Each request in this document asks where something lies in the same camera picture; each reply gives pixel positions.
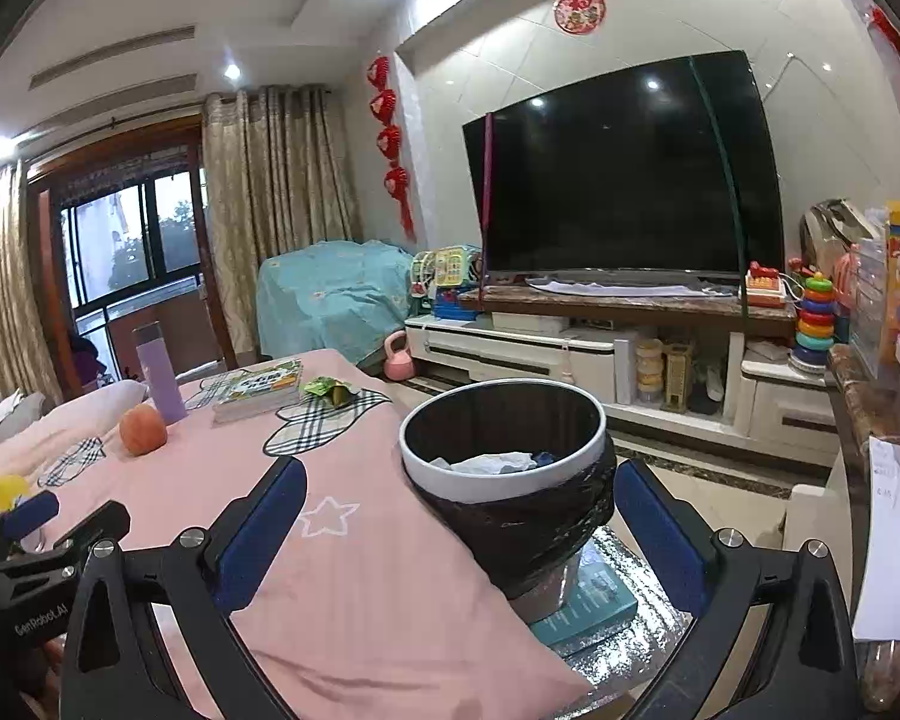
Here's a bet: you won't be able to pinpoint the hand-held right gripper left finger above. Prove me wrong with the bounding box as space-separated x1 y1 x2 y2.
60 456 310 720

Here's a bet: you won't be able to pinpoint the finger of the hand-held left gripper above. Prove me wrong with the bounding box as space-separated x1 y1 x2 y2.
12 501 132 569
0 491 60 542

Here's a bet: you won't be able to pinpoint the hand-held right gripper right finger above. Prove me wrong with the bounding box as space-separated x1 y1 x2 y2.
613 457 860 720

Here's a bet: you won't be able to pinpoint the white round waste bin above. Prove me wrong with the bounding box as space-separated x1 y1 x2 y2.
398 380 618 602

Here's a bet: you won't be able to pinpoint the white plastic bag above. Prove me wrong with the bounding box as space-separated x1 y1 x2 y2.
449 451 536 476

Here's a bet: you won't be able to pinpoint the grey striped pillow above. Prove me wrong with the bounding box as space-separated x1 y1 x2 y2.
0 390 47 452

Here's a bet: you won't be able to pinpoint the pink pillow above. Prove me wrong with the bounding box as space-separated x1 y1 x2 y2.
0 378 149 482

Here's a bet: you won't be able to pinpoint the teal flat box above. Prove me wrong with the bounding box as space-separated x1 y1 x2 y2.
528 558 640 647

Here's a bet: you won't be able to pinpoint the silver foil mat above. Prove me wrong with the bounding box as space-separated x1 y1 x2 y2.
538 523 692 692

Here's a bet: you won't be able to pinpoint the pink blanket plaid patches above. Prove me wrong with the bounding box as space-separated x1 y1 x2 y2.
0 348 595 720

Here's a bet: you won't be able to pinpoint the orange round fruit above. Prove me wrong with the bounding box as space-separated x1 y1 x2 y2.
118 403 168 457

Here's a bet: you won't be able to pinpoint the green picture book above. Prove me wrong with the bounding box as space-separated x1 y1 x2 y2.
211 358 304 422

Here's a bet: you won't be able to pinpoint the green snack packet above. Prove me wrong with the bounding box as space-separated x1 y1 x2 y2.
301 376 358 410

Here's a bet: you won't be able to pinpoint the white low cabinet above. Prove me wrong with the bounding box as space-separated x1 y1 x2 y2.
783 456 857 542

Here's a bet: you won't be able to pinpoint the wooden box grater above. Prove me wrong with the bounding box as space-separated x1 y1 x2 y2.
659 340 695 413

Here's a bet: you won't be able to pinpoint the dark purple cloth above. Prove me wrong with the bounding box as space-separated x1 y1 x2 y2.
70 333 110 392

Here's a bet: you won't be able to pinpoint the stacked yellow jars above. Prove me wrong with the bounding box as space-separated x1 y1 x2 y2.
635 337 665 392

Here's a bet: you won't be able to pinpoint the purple bottle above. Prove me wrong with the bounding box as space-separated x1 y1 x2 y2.
133 322 189 425

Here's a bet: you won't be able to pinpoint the pink kettlebell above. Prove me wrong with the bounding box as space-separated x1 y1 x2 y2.
382 329 416 383

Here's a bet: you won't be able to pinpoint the white wooden television cabinet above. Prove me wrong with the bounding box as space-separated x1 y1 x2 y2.
404 283 842 467

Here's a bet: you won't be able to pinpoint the beige patterned curtain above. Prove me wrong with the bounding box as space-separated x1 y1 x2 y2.
0 160 65 407
202 84 365 362

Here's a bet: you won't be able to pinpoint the white handwritten paper sheet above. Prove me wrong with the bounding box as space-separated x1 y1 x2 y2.
850 434 900 644

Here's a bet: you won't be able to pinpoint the teal cloth furniture cover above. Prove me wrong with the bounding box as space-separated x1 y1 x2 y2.
256 239 416 370

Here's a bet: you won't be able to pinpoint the dark stone counter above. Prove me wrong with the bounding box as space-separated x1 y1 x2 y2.
824 344 900 715

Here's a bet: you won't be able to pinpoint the long white paper sheet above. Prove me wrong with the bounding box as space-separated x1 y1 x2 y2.
528 277 730 298

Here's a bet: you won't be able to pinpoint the red toy telephone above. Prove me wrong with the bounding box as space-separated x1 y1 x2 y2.
745 260 789 309

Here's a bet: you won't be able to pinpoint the wooden framed balcony window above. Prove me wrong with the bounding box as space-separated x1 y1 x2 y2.
25 126 220 392

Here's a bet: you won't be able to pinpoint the pink plastic toy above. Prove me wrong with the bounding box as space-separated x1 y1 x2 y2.
832 250 860 310

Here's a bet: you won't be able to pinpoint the colourful toy play set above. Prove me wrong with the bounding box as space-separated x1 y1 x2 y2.
411 245 485 295

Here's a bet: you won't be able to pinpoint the clear plastic drawer organiser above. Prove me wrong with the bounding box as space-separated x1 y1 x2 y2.
848 202 900 385

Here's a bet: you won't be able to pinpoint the beige handbag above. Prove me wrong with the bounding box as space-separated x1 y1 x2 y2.
800 198 883 280

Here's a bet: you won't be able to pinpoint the black flat television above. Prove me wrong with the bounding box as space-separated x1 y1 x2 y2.
460 50 786 288

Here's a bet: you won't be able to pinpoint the red hanging knot decoration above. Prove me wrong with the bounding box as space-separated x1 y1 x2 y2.
365 54 416 238

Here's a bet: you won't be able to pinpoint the ceiling air vent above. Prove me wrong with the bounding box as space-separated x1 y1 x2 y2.
28 23 200 95

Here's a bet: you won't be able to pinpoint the rainbow stacking ring toy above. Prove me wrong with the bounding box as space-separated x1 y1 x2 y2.
787 269 838 375

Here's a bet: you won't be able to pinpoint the round red wall sticker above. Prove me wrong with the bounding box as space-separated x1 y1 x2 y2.
554 0 608 35

